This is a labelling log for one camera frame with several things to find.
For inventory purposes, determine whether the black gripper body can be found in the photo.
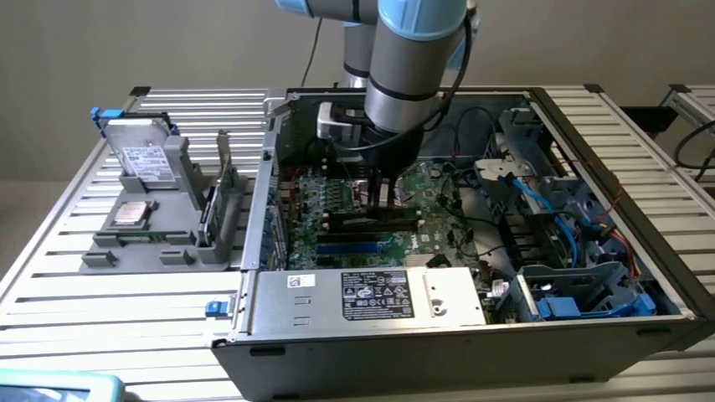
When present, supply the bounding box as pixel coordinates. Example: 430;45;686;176
362;124;427;182

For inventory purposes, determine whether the green RAM stick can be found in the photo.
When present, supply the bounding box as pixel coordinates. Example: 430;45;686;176
327;208;422;230

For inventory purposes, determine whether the green motherboard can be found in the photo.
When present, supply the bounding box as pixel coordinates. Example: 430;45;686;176
278;159;485;270

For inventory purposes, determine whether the silver chipset heatsink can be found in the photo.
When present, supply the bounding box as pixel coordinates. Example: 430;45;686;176
402;255;451;270

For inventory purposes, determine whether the grey metal disk cage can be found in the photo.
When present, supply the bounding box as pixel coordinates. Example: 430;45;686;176
473;106;619;219

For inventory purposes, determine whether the silver power supply unit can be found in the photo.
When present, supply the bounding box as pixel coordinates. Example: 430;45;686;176
244;266;489;337

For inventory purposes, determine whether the grey parts rack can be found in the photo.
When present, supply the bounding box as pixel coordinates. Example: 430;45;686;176
79;132;251;276

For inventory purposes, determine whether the black open PC case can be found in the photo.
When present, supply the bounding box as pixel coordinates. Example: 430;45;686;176
210;85;710;385

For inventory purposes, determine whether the blue case latch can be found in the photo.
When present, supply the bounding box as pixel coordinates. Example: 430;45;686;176
203;297;231;318

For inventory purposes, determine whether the blue disk caddy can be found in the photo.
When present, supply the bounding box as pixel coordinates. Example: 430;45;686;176
527;291;658;322

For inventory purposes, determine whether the silver hard disk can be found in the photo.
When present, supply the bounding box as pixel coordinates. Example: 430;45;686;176
104;118;182;186

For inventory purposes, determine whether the silver CPU chip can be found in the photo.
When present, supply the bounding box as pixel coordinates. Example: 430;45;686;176
110;199;162;230

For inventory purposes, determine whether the blue plastic disk clip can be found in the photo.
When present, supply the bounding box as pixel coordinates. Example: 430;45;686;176
88;106;124;140

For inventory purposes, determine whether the metal slat side table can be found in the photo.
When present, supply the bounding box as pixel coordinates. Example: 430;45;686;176
657;82;715;129

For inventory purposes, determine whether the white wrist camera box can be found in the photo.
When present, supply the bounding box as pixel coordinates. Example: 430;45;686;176
315;101;371;142

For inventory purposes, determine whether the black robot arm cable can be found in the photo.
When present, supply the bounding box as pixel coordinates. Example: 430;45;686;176
334;0;483;151

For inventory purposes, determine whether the blue SATA wire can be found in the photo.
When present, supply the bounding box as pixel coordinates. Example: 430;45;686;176
502;173;597;271

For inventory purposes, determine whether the thin black wall cable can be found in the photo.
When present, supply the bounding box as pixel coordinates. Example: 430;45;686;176
299;16;327;88

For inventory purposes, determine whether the graphics card with bracket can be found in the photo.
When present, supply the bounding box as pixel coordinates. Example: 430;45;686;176
196;128;243;249

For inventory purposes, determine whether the red thin wire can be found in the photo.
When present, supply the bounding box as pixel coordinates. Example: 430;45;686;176
555;144;629;219

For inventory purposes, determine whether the thick black looped cable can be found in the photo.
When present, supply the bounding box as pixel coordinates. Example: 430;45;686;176
674;121;715;184

